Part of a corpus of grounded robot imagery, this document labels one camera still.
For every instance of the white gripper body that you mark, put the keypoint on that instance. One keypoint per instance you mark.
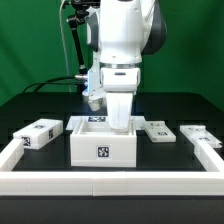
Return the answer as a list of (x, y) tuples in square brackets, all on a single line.
[(120, 86)]

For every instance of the white cabinet door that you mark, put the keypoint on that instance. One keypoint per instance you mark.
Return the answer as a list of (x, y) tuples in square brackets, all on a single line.
[(158, 132), (196, 133)]

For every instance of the white cabinet body box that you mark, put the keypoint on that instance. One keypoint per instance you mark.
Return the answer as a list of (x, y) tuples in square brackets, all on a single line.
[(94, 144)]

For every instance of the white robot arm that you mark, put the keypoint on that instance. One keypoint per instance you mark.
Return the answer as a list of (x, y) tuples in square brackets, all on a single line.
[(120, 33)]

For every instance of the white cabinet top block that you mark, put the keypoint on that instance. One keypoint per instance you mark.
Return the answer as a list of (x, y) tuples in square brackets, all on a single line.
[(39, 133)]

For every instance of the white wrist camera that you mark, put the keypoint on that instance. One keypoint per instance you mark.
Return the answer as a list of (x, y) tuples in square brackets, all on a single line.
[(95, 105)]

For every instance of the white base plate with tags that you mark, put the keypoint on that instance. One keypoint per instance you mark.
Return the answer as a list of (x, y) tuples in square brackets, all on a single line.
[(100, 121)]

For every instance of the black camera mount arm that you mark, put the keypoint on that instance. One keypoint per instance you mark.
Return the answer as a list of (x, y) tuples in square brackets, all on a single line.
[(74, 21)]

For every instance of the white U-shaped fence frame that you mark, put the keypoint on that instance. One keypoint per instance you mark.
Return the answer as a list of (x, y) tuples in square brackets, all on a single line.
[(208, 182)]

